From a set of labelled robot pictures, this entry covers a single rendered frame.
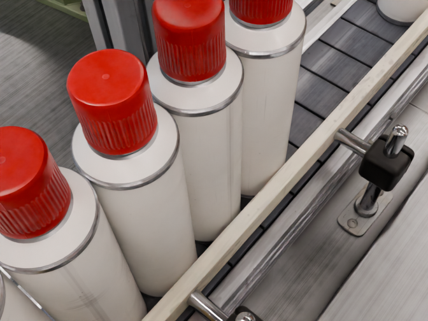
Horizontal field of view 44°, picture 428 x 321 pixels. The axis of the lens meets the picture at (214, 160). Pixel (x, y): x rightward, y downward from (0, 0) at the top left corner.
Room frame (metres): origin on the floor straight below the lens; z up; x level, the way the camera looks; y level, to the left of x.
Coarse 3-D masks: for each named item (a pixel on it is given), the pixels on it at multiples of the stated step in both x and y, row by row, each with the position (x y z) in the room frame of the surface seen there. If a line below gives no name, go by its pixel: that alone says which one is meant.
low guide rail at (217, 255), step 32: (416, 32) 0.33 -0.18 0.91; (384, 64) 0.30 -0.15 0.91; (352, 96) 0.26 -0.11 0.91; (320, 128) 0.24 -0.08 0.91; (288, 160) 0.21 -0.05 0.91; (288, 192) 0.19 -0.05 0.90; (256, 224) 0.16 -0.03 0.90; (224, 256) 0.14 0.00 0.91; (192, 288) 0.11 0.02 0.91; (160, 320) 0.10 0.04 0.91
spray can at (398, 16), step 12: (384, 0) 0.39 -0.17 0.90; (396, 0) 0.38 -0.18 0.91; (408, 0) 0.38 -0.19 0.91; (420, 0) 0.38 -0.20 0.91; (384, 12) 0.39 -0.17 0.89; (396, 12) 0.38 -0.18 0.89; (408, 12) 0.38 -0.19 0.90; (420, 12) 0.38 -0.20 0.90; (396, 24) 0.38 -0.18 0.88; (408, 24) 0.38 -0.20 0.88
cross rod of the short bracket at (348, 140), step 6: (336, 132) 0.23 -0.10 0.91; (342, 132) 0.23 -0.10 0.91; (348, 132) 0.23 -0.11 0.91; (336, 138) 0.23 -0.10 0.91; (342, 138) 0.23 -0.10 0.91; (348, 138) 0.23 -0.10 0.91; (354, 138) 0.23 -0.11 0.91; (342, 144) 0.23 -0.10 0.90; (348, 144) 0.22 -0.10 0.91; (354, 144) 0.22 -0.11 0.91; (360, 144) 0.22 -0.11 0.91; (366, 144) 0.22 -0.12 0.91; (354, 150) 0.22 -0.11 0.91; (360, 150) 0.22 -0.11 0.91; (366, 150) 0.22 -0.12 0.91; (360, 156) 0.21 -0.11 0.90
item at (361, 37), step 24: (360, 0) 0.42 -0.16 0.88; (336, 24) 0.38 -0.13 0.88; (360, 24) 0.38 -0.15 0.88; (384, 24) 0.38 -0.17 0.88; (312, 48) 0.35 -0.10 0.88; (336, 48) 0.35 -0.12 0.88; (360, 48) 0.35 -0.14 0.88; (384, 48) 0.35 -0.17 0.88; (312, 72) 0.33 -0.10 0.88; (336, 72) 0.32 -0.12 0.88; (360, 72) 0.32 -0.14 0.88; (312, 96) 0.30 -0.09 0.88; (336, 96) 0.29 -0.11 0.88; (312, 120) 0.27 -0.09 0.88; (360, 120) 0.28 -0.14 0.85; (288, 144) 0.25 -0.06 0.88; (336, 144) 0.24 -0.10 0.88; (312, 168) 0.22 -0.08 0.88; (192, 312) 0.11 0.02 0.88
